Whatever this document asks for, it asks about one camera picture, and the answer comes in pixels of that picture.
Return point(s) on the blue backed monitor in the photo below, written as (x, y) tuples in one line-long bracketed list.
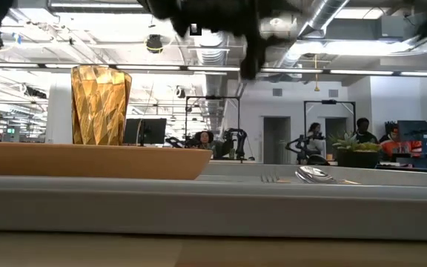
[(415, 133)]

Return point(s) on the gold faceted cup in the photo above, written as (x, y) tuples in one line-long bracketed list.
[(100, 107)]

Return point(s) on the silver spoon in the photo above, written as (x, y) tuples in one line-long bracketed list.
[(313, 175)]

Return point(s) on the silver ceiling air duct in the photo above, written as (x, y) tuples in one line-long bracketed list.
[(322, 16)]

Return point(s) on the white pillar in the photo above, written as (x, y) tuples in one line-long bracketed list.
[(58, 111)]

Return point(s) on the black computer monitor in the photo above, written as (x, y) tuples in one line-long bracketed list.
[(132, 130), (155, 130)]

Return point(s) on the black ceiling mounted device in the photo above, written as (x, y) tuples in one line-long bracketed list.
[(154, 43)]

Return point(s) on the silver fork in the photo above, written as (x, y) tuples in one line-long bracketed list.
[(270, 178)]

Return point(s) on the black background robot arm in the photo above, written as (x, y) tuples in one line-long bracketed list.
[(237, 142), (302, 146)]

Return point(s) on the grey plastic tray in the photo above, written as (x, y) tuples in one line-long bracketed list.
[(213, 211)]

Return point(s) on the orange round plate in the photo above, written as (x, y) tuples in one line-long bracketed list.
[(87, 161)]

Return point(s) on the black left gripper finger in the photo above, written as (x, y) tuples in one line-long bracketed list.
[(253, 59)]

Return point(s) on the person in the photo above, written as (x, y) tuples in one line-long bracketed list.
[(364, 132), (399, 146), (204, 140), (314, 139)]

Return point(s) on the grey door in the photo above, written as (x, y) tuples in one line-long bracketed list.
[(335, 130), (276, 139)]

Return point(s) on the succulent plant in black pot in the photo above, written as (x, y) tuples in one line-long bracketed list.
[(356, 157)]

